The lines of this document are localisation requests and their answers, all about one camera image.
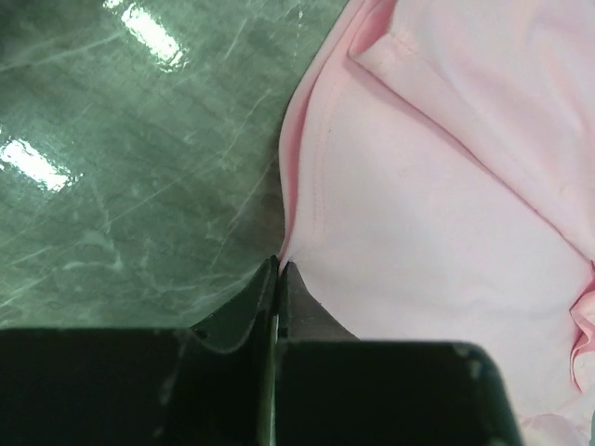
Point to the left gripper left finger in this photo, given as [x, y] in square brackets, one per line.
[202, 385]

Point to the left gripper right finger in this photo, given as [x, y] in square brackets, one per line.
[332, 388]

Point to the pink t-shirt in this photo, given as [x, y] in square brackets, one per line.
[437, 171]

